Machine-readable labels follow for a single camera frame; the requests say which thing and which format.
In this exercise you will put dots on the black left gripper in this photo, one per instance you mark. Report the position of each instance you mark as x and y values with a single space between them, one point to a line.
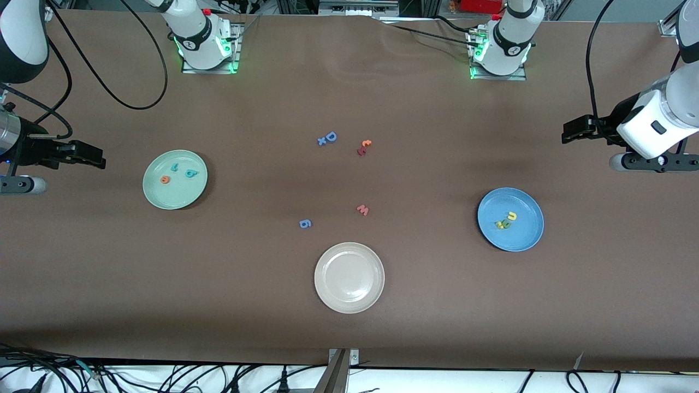
612 124

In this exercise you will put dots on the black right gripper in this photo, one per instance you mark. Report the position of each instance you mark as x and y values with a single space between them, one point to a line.
34 150

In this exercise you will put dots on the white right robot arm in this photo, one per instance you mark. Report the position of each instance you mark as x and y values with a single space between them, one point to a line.
196 38

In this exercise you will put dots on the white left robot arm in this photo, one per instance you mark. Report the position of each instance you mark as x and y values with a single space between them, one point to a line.
671 109

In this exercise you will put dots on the mint green plate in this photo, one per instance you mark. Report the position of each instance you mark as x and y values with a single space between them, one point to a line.
175 194

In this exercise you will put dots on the blue plate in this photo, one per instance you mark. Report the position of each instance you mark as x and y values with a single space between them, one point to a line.
524 234

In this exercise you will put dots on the red box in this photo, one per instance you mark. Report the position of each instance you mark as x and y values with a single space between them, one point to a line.
480 5

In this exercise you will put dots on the pink foam letter w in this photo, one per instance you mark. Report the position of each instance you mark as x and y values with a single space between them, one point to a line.
363 210

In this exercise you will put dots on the white paper tag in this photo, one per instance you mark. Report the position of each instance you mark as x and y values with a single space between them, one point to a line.
579 361

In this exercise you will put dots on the beige plate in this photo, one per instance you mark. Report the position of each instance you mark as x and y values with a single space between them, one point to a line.
349 278

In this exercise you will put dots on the dark metal beam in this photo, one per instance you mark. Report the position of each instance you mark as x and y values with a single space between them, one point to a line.
333 376

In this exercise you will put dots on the aluminium frame profile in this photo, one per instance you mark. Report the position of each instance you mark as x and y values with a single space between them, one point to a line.
667 27

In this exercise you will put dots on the grey metal clamp bracket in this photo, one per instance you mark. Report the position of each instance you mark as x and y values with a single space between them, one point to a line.
354 357

